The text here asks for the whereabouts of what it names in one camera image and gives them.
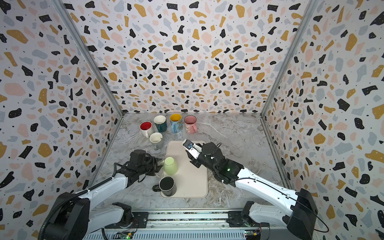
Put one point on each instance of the black mug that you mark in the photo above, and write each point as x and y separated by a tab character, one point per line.
167	186

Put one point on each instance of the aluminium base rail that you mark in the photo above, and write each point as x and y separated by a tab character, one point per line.
198	224

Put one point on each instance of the light green mug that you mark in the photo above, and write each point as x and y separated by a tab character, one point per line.
170	166

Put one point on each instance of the white mug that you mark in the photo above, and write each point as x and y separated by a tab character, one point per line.
147	129

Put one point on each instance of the right aluminium corner post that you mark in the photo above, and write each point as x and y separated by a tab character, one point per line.
290	54

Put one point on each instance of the grey mug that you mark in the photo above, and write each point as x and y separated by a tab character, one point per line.
157	141

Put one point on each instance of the left green circuit board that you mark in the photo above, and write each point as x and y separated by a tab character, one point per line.
124	235

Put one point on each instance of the light blue butterfly mug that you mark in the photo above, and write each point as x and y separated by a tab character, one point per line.
176	123

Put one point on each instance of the right circuit board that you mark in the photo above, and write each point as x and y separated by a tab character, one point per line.
253	235

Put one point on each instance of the dark green mug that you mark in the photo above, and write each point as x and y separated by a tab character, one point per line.
161	123

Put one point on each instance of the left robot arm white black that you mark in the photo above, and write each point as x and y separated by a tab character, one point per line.
73	215

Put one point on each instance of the cream rectangular tray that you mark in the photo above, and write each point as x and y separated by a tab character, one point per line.
191	182

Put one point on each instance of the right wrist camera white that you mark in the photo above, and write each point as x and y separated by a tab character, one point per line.
193	150

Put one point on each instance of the aluminium corner post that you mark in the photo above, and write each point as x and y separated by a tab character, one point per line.
290	54
65	16

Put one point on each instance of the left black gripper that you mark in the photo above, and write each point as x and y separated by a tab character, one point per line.
153	160

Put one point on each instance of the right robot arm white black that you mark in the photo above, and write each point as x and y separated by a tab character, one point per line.
296	209

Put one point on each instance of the left aluminium corner post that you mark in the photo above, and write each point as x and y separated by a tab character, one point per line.
65	16

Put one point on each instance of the pink patterned mug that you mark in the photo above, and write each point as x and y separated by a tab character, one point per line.
191	124

